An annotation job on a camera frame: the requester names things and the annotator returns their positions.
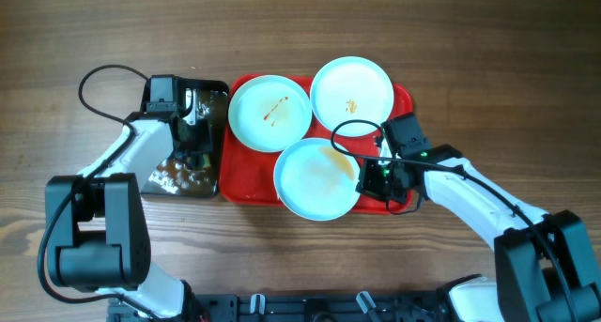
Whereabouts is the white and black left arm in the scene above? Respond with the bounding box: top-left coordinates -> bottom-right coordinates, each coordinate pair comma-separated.
38,112 -> 207,321

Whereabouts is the black water tray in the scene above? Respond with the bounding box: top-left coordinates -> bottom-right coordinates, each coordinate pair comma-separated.
140,75 -> 230,199

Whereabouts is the white plate with orange smear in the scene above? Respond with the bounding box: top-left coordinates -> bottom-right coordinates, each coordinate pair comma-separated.
273,137 -> 360,222

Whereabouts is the white plate with ketchup blob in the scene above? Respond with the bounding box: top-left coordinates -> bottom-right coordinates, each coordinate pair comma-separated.
310,56 -> 394,137

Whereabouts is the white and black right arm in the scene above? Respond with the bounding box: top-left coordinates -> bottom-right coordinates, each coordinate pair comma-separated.
357,145 -> 600,321

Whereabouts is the white plate with ketchup streak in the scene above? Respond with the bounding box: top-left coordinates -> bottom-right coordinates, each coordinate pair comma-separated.
228,75 -> 313,153

